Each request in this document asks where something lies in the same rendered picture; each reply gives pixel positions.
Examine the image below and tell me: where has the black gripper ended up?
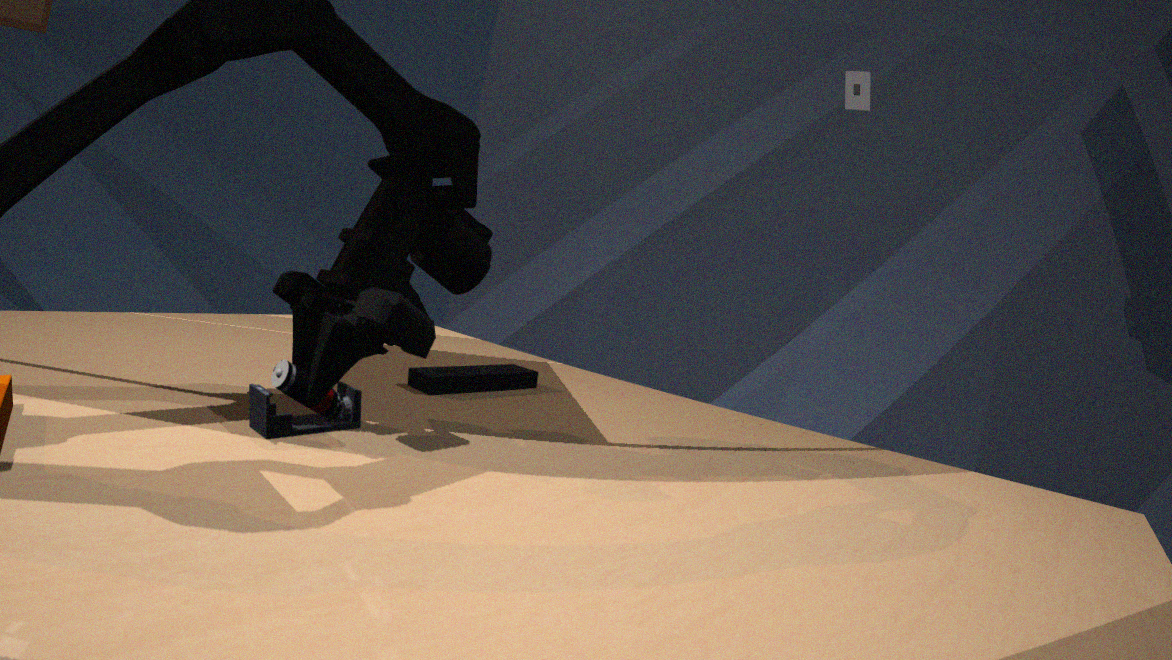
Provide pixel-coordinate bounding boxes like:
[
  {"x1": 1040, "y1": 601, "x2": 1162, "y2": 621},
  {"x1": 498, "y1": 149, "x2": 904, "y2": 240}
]
[{"x1": 272, "y1": 218, "x2": 436, "y2": 406}]

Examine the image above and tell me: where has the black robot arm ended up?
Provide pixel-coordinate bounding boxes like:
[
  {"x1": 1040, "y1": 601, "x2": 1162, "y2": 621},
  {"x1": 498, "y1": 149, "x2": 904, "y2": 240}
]
[{"x1": 0, "y1": 0, "x2": 493, "y2": 295}]

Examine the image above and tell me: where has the black and red cylindrical battery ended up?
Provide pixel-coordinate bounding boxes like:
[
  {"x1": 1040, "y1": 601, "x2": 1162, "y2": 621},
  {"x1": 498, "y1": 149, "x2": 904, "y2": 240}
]
[{"x1": 271, "y1": 359, "x2": 343, "y2": 420}]

